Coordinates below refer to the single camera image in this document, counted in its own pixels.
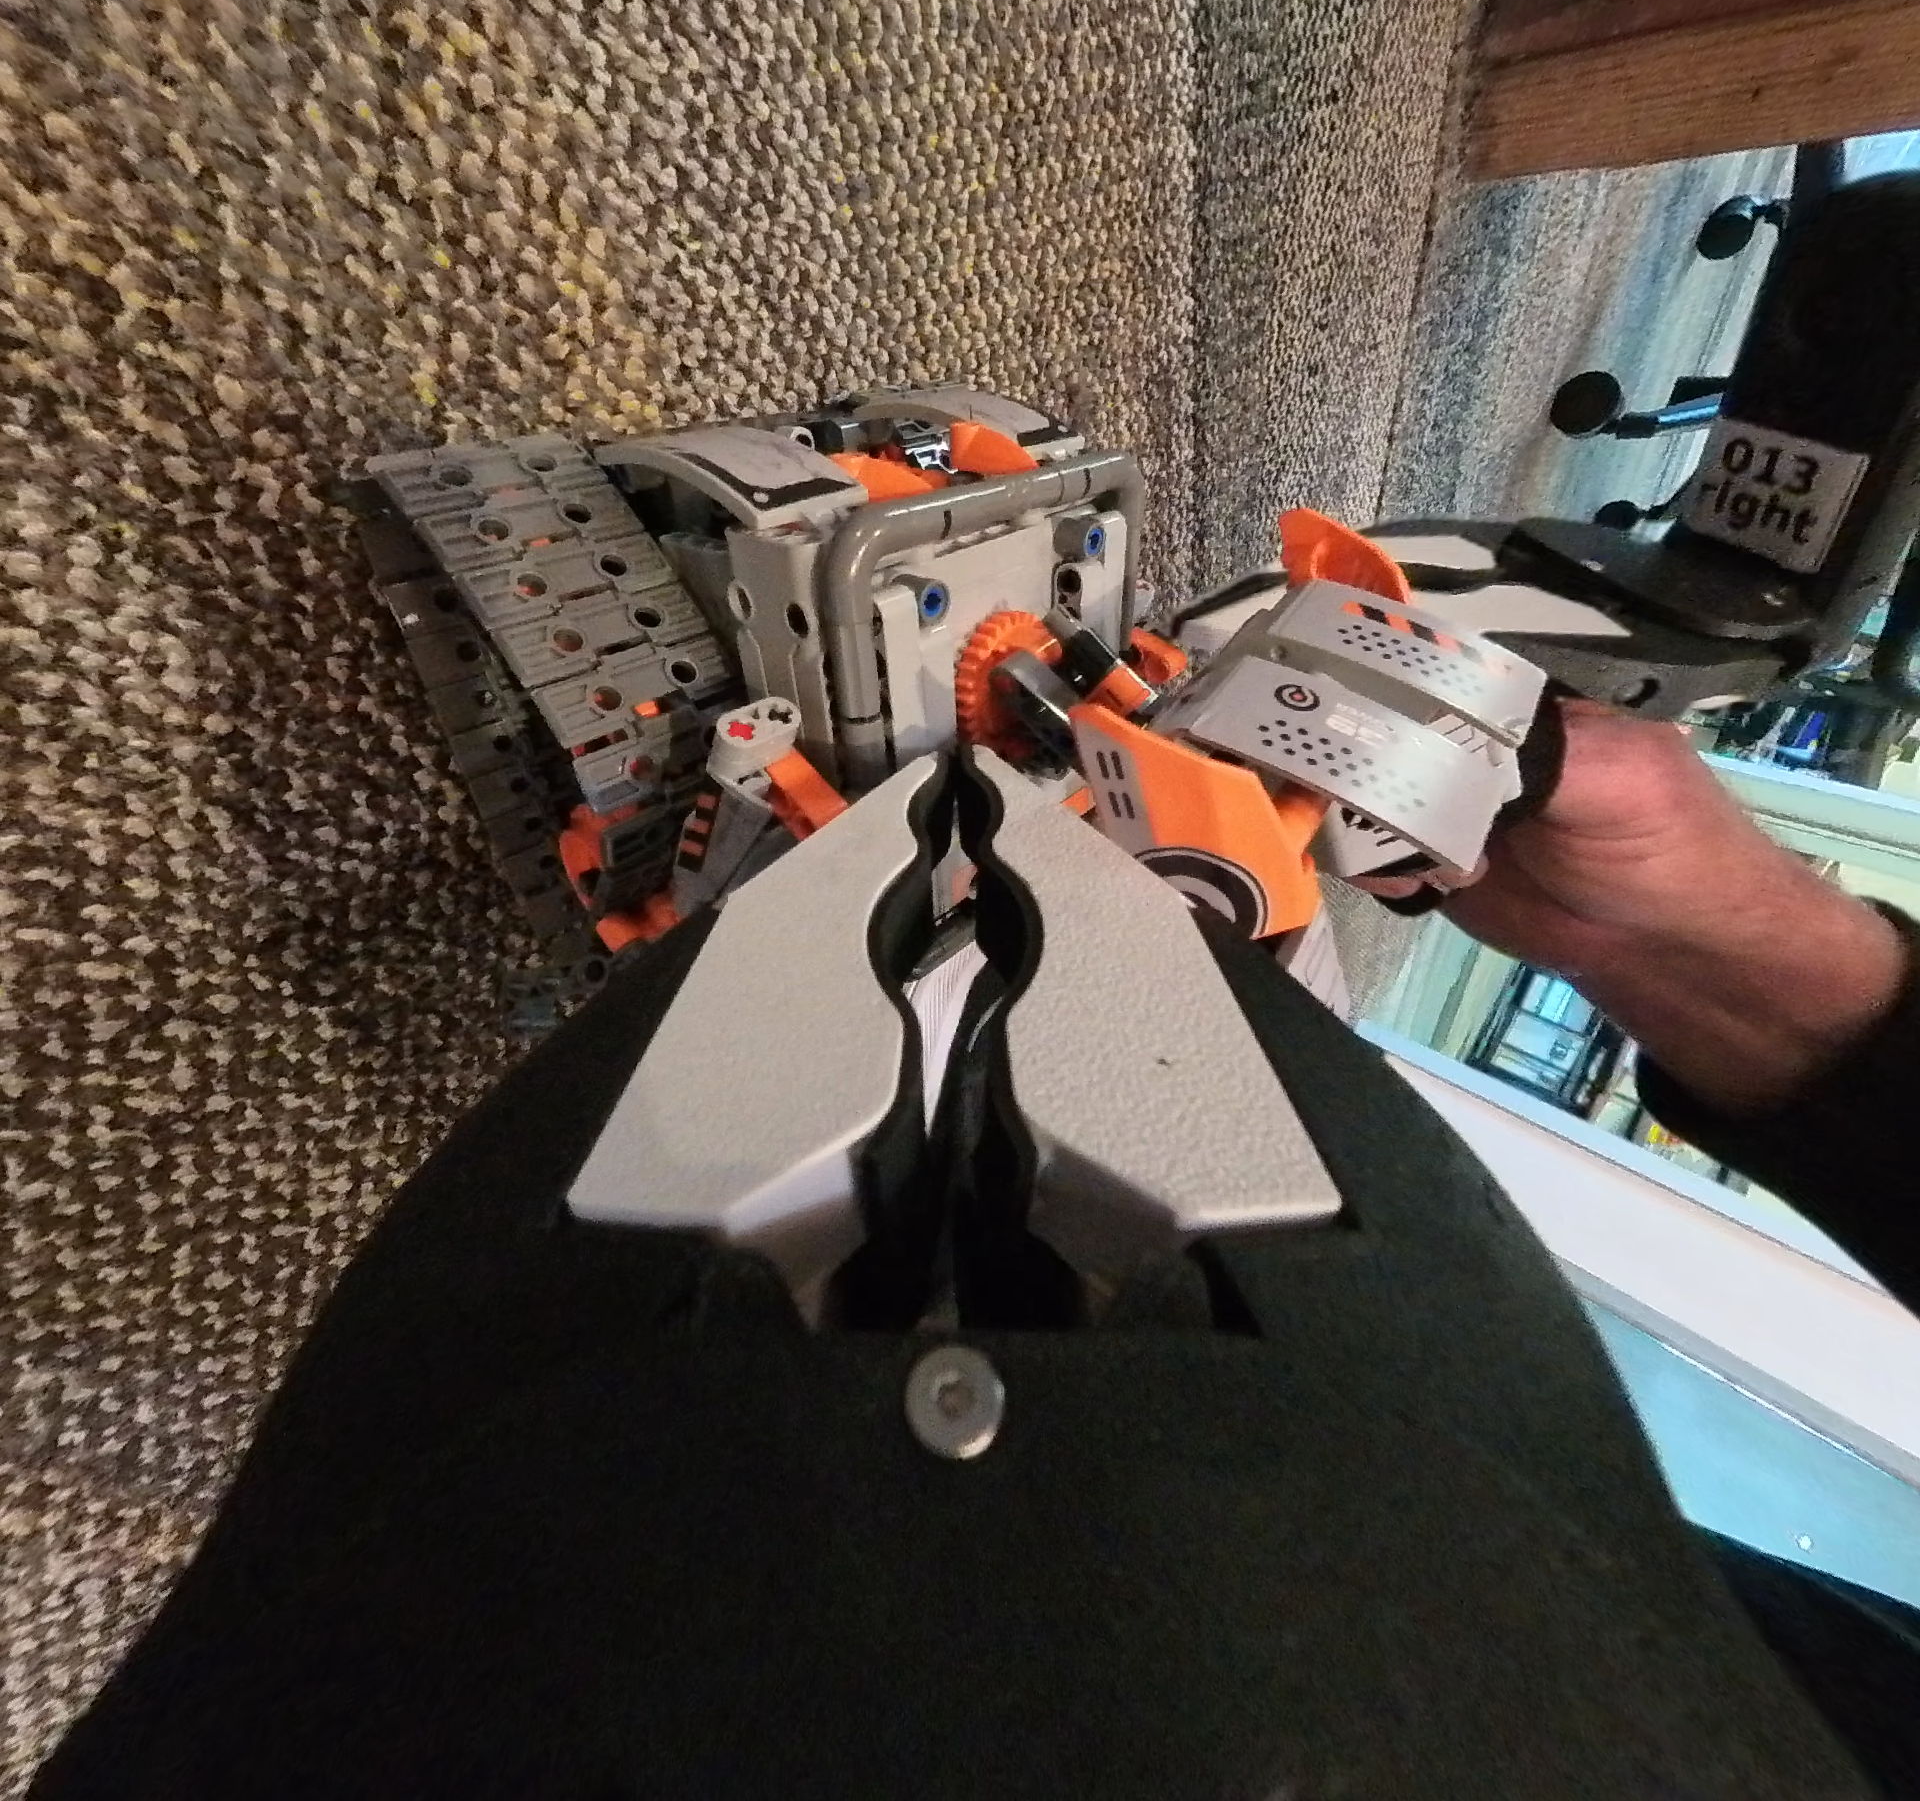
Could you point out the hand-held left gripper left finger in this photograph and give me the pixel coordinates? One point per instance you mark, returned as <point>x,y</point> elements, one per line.
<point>750,1081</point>

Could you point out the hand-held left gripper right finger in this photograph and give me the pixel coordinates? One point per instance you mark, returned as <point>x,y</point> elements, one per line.
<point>1155,1081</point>

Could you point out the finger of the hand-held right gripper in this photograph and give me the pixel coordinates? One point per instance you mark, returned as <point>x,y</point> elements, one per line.
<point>1440,556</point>

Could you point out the tracked building-block toy robot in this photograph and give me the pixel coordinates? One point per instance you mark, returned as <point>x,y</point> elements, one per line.
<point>870,601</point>

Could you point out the person's right forearm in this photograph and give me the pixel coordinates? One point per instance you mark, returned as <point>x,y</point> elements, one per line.
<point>1802,1111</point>

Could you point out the person's right hand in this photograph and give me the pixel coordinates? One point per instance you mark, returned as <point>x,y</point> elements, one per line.
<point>1680,871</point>

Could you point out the black mesh office chair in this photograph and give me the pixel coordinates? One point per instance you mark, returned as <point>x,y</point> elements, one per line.
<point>1667,361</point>

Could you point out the wooden beam with bolts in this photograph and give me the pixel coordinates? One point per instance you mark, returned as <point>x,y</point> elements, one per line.
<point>1708,19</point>

